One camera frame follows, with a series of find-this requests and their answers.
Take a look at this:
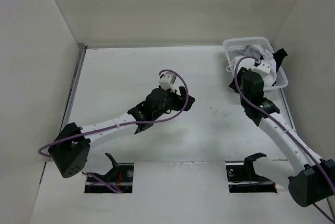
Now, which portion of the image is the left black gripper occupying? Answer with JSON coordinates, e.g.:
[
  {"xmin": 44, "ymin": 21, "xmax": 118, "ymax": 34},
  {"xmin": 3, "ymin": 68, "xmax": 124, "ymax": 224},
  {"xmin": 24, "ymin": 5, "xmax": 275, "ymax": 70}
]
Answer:
[{"xmin": 153, "ymin": 85, "xmax": 194, "ymax": 120}]

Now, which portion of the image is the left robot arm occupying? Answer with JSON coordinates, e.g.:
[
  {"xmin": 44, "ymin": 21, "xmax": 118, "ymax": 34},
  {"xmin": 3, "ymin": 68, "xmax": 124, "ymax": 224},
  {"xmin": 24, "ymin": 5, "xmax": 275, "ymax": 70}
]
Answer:
[{"xmin": 48, "ymin": 86, "xmax": 195, "ymax": 178}]

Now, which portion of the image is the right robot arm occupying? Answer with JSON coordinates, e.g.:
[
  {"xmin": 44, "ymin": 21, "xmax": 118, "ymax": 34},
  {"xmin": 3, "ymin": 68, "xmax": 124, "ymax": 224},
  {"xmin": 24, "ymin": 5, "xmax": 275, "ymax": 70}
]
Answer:
[{"xmin": 233, "ymin": 68, "xmax": 334, "ymax": 207}]

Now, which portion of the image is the grey tank top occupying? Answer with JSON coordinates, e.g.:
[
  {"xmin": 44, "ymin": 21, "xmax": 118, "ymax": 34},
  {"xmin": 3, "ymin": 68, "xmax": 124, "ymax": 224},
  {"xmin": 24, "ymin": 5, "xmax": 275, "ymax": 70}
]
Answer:
[{"xmin": 231, "ymin": 45, "xmax": 258, "ymax": 57}]

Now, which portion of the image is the black tank top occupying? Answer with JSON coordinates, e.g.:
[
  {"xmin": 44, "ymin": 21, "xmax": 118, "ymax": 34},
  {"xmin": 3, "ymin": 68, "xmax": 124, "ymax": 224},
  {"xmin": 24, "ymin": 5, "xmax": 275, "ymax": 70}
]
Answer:
[{"xmin": 270, "ymin": 48, "xmax": 288, "ymax": 90}]

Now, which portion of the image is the white plastic basket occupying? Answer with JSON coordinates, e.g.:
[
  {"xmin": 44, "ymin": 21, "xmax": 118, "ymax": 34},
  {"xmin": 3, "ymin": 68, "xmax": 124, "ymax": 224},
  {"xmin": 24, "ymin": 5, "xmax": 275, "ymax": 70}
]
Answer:
[{"xmin": 222, "ymin": 37, "xmax": 288, "ymax": 91}]

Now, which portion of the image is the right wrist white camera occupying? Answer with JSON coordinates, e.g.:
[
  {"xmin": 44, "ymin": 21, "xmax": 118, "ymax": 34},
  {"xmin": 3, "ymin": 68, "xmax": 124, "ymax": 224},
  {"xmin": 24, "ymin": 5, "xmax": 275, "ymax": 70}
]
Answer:
[{"xmin": 251, "ymin": 60, "xmax": 271, "ymax": 78}]

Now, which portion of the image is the wrist white camera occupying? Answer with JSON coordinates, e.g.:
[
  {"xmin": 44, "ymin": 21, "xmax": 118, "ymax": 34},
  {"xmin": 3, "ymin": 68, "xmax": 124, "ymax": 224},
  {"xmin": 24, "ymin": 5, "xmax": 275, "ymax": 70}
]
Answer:
[
  {"xmin": 159, "ymin": 72, "xmax": 176, "ymax": 91},
  {"xmin": 251, "ymin": 60, "xmax": 271, "ymax": 78}
]

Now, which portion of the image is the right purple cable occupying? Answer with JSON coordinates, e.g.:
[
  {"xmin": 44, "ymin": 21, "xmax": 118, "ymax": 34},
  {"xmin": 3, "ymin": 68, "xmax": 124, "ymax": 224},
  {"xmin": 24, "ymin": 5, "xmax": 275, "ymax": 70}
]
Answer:
[{"xmin": 234, "ymin": 56, "xmax": 335, "ymax": 222}]

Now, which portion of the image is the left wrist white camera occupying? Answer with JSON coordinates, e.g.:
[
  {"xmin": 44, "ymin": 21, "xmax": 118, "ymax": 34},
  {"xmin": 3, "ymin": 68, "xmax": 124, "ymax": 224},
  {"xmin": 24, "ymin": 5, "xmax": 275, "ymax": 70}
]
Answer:
[{"xmin": 159, "ymin": 72, "xmax": 176, "ymax": 91}]

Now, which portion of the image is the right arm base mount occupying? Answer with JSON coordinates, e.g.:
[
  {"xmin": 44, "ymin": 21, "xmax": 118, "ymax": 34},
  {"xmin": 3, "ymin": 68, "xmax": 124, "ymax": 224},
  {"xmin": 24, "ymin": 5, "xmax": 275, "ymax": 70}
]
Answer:
[{"xmin": 226, "ymin": 153, "xmax": 277, "ymax": 194}]

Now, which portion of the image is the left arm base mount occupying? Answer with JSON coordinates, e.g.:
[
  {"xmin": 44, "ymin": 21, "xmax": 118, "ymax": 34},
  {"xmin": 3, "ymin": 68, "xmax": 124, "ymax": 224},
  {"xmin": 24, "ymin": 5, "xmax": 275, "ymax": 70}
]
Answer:
[{"xmin": 83, "ymin": 153, "xmax": 135, "ymax": 194}]

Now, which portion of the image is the metal table edge rail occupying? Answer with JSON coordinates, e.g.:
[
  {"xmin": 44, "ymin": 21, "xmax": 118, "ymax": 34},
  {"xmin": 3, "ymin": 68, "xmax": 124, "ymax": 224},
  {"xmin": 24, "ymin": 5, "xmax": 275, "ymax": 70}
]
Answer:
[{"xmin": 59, "ymin": 43, "xmax": 87, "ymax": 132}]

